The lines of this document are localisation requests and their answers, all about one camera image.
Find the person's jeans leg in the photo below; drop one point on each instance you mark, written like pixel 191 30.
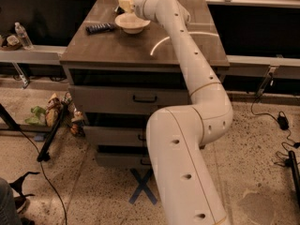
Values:
pixel 8 212

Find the small figurine on floor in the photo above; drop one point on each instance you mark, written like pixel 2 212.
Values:
pixel 77 124

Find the dark blue snack bar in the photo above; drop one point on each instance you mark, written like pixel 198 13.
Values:
pixel 100 28

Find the top grey drawer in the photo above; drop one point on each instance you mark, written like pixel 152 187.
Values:
pixel 130 100

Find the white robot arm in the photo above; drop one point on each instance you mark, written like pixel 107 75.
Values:
pixel 175 134

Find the black tripod leg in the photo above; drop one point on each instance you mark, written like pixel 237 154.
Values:
pixel 44 154

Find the white paper bowl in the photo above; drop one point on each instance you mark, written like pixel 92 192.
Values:
pixel 130 23

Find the green snack bag on floor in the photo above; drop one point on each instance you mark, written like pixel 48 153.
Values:
pixel 37 117

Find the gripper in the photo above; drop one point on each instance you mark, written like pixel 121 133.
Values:
pixel 136 4

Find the middle grey drawer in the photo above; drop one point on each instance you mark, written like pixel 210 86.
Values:
pixel 115 136

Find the blue tape cross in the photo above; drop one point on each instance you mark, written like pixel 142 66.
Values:
pixel 142 187

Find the grey drawer cabinet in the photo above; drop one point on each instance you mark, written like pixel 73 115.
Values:
pixel 144 60

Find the bottom grey drawer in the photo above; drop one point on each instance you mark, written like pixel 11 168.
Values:
pixel 123 161

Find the brown snack bag on floor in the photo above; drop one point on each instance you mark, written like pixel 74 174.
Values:
pixel 53 110

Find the round bowl on shelf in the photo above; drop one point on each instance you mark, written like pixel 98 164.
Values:
pixel 9 43

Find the black power adapter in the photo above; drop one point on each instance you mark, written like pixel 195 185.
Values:
pixel 282 121

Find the small water bottle on shelf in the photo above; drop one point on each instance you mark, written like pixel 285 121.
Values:
pixel 23 37

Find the grey drawer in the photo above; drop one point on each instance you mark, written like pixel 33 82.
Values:
pixel 130 100
pixel 115 136
pixel 123 161

